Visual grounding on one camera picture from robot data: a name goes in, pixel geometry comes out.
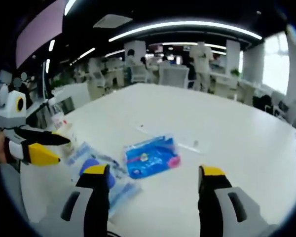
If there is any person's left hand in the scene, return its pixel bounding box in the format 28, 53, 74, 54
0, 134, 10, 164

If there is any large window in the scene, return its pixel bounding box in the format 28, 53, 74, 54
260, 31, 291, 95

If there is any clear plastic water bottle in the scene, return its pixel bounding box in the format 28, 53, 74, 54
51, 103, 73, 136

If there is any thin black cable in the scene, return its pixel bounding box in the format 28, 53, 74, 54
105, 229, 126, 237

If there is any ceiling air vent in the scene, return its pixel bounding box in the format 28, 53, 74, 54
92, 13, 134, 30

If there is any curved ceiling light strip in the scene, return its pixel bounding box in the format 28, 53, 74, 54
108, 20, 262, 43

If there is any large pink hanging panel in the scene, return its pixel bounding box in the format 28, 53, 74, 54
15, 0, 67, 69

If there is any blue snack packet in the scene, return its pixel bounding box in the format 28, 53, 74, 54
123, 134, 183, 179

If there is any wet wipes pack blue lid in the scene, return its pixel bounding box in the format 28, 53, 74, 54
65, 141, 143, 220

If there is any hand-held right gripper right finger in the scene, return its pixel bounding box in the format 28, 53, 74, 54
197, 164, 279, 237

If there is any thin clear plastic strip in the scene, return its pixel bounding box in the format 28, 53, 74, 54
135, 120, 201, 154

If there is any white table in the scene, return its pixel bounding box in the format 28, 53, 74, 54
19, 82, 296, 237

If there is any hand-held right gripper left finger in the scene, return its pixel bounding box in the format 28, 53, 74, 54
60, 163, 111, 237

